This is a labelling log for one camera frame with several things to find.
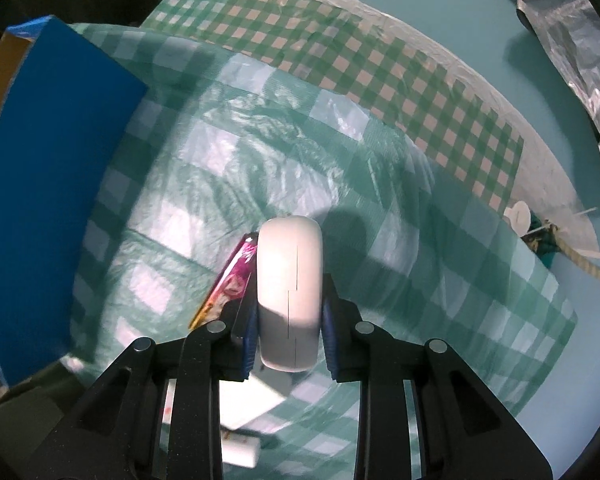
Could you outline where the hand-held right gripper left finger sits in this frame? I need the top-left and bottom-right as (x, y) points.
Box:
(17, 305), (259, 480)

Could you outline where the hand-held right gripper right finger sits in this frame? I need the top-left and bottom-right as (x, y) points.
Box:
(321, 280), (553, 480)

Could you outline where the blue cardboard box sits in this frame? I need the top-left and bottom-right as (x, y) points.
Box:
(0, 16), (149, 392)

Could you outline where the pink printed packet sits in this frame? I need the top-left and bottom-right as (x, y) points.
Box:
(187, 232), (259, 331)

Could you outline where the white square box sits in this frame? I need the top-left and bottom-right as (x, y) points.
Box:
(218, 372), (294, 434)

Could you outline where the small white bottle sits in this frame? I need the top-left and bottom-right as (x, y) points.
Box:
(221, 430), (261, 469)

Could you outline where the green white checkered tablecloth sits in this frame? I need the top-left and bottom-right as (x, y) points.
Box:
(67, 22), (579, 480)

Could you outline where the white round cap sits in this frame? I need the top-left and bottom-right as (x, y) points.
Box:
(505, 201), (532, 231)

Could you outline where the green beige checkered cloth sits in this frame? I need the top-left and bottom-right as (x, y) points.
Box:
(139, 0), (525, 212)

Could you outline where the silver foil sheet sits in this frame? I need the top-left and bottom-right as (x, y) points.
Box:
(517, 0), (600, 241)

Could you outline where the white rope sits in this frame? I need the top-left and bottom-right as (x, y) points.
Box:
(554, 225), (600, 292)

